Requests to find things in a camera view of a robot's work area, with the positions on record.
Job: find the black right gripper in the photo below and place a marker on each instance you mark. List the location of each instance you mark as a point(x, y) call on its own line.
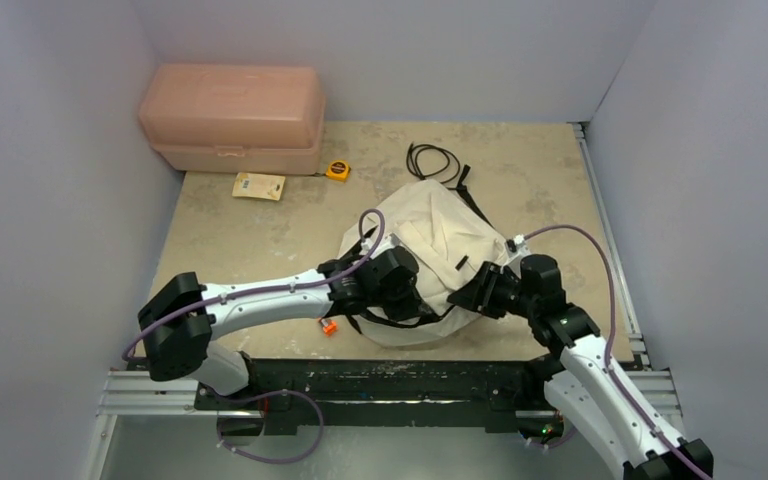
point(475, 293)

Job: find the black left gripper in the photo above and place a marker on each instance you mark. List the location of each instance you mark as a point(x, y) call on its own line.
point(412, 305)

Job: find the beige canvas backpack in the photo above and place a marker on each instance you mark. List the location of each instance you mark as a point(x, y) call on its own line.
point(449, 241)

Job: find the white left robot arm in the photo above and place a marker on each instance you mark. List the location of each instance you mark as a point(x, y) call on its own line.
point(182, 324)

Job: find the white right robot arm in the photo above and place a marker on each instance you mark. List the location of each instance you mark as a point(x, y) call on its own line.
point(609, 384)

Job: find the orange pencil sharpener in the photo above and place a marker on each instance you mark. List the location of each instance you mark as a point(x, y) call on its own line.
point(328, 326)

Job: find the yellow tape measure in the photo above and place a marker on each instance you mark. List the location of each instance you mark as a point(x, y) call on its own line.
point(338, 170)

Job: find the tan paper card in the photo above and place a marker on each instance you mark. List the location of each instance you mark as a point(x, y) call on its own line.
point(258, 186)

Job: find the pink plastic storage box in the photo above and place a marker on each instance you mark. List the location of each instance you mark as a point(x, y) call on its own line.
point(230, 118)

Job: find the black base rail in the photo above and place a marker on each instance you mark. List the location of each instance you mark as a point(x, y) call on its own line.
point(534, 397)

